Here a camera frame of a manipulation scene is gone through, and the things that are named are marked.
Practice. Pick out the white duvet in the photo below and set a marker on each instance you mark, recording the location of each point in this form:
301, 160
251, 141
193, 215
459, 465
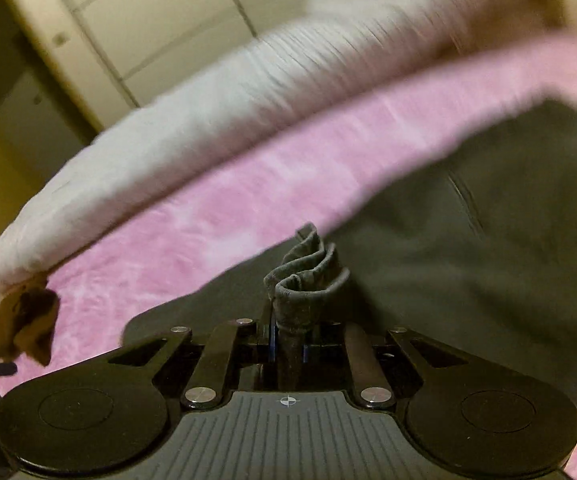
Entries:
193, 125

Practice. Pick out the door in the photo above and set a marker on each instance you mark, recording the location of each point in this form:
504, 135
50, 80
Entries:
18, 110

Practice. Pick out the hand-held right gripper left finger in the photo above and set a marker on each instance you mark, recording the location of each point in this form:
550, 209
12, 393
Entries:
270, 344

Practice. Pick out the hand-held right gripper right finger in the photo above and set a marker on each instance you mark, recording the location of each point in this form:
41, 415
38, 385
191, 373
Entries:
306, 352

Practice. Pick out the dark pants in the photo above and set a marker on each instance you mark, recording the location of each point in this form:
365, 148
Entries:
443, 260

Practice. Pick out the pink floral blanket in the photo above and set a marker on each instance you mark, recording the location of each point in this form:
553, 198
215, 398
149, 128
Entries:
193, 220

